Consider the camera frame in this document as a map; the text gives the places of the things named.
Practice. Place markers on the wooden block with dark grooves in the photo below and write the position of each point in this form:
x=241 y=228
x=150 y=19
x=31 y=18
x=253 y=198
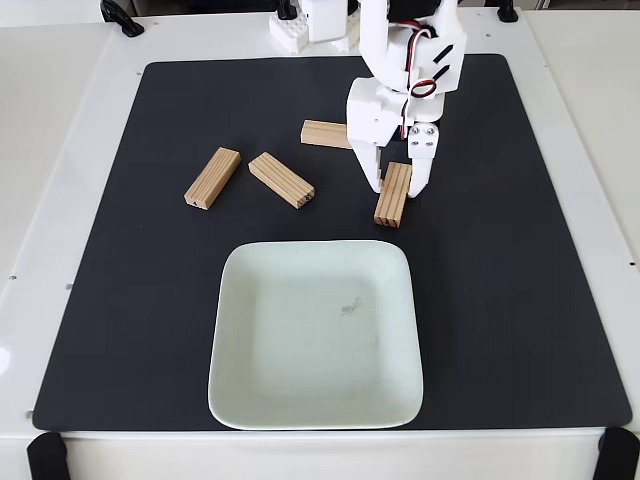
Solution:
x=392 y=202

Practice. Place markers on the wooden block with stepped edge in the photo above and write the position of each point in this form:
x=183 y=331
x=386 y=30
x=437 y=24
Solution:
x=320 y=133

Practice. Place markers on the grooved wooden block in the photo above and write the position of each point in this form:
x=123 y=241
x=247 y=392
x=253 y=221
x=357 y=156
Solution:
x=212 y=179
x=280 y=180

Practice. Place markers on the pale green square plate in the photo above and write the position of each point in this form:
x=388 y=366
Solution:
x=315 y=350

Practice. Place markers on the black base clamp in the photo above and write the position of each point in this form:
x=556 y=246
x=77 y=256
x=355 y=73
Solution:
x=286 y=7

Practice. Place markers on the black table clamp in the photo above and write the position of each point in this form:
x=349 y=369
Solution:
x=506 y=12
x=620 y=455
x=46 y=457
x=125 y=22

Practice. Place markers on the black rubber mat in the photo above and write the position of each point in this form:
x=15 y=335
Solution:
x=150 y=300

